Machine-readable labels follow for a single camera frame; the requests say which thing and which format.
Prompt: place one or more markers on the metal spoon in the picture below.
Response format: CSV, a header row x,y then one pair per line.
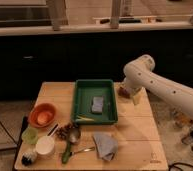
x,y
82,150

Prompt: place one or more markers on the green handled metal ladle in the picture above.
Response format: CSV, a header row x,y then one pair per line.
x,y
72,138

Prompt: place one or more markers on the grey folded cloth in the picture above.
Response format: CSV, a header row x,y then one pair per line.
x,y
106,145

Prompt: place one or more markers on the light green cup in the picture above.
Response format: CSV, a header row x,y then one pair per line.
x,y
30,135

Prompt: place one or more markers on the yellow stick in tray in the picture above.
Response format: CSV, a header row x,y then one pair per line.
x,y
84,118

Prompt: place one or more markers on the black white dish brush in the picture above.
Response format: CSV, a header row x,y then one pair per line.
x,y
29,157

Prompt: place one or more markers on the dark red bowl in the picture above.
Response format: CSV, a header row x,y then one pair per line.
x,y
125,92

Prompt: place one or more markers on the orange bowl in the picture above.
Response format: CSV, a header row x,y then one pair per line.
x,y
42,115

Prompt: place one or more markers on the blue-grey sponge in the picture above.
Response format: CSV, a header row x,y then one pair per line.
x,y
97,104

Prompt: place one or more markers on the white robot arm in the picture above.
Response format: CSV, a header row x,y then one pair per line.
x,y
139,73

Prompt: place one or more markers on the black handled utensil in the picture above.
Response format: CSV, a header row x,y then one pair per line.
x,y
52,130

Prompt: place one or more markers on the green plastic tray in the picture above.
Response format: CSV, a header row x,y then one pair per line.
x,y
84,92

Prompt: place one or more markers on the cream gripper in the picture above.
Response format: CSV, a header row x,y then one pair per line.
x,y
136,96

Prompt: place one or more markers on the wooden table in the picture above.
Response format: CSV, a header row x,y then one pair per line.
x,y
139,144

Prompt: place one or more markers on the brown pine cone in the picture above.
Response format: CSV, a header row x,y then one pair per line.
x,y
63,131

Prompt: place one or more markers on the white cup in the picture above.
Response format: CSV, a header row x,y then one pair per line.
x,y
45,146

